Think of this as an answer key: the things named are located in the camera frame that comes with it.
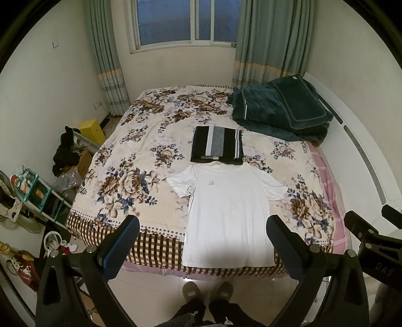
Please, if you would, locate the window with white frame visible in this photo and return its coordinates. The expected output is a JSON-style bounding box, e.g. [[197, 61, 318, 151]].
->
[[124, 0, 240, 54]]

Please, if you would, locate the teal storage rack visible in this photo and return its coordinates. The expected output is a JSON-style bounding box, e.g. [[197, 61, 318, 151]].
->
[[10, 168, 71, 225]]

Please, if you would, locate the right green curtain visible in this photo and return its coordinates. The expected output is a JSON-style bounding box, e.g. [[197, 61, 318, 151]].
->
[[232, 0, 316, 88]]

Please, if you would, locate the black grey striped folded garment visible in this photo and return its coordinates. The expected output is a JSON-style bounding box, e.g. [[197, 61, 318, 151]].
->
[[190, 125, 243, 166]]

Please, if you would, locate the yellow box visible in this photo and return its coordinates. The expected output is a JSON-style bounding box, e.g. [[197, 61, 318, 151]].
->
[[78, 119, 106, 145]]

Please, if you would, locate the dark green pillow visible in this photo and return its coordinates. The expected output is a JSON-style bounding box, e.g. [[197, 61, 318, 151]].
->
[[267, 75, 333, 130]]

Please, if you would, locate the right grey slipper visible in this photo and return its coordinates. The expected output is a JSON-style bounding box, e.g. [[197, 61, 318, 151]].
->
[[213, 281, 234, 301]]

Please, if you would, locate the green curtain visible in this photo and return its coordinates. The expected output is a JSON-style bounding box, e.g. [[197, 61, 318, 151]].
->
[[232, 0, 316, 88], [84, 1, 130, 116]]

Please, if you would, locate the black clothes pile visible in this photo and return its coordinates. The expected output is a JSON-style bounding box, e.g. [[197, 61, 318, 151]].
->
[[52, 126, 80, 177]]

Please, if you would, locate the red bag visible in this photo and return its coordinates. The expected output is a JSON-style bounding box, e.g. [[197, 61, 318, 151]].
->
[[10, 251, 40, 292]]

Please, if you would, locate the white t-shirt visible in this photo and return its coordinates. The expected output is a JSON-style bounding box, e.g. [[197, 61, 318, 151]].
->
[[167, 163, 287, 268]]

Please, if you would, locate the dark green folded blanket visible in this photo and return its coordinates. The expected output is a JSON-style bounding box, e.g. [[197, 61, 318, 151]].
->
[[227, 85, 330, 144]]

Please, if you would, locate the pink checkered bed sheet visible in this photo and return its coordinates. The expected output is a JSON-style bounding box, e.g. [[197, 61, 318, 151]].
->
[[307, 142, 351, 254]]

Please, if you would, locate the white curved headboard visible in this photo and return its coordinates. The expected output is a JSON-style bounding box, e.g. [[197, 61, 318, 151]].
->
[[304, 73, 401, 238]]

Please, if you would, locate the floral bed cover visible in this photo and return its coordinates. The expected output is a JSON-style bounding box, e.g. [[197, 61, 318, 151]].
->
[[65, 86, 334, 279]]

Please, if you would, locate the left green curtain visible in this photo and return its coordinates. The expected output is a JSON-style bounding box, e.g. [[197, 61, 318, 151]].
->
[[84, 1, 130, 116]]

